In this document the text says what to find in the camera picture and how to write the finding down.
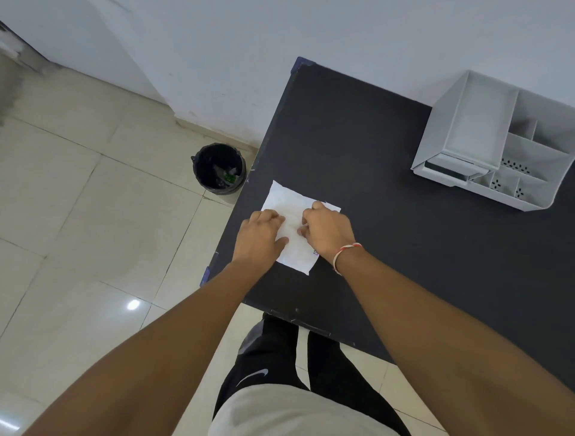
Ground black track trousers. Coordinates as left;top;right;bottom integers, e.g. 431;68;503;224
213;314;412;436

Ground person's left hand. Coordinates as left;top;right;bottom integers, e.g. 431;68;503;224
231;209;290;270

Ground white paper napkin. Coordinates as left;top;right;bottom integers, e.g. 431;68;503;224
261;180;341;276

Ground beige shirt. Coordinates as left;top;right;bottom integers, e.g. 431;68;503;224
208;384;399;436

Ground person's left forearm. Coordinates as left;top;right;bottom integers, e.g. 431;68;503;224
22;260;270;436

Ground red and white thread bracelet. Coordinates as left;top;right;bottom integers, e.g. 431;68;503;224
332;243;363;276

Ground blue table corner guard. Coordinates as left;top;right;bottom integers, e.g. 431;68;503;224
199;252;220;287

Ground person's right hand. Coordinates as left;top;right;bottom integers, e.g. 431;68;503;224
297;201;360;262

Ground person's right forearm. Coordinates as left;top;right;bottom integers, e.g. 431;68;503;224
335;245;575;436

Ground black trash bin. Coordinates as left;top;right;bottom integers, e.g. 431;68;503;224
191;143;247;195

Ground white plastic desk organizer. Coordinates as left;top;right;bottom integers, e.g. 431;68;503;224
411;69;575;212

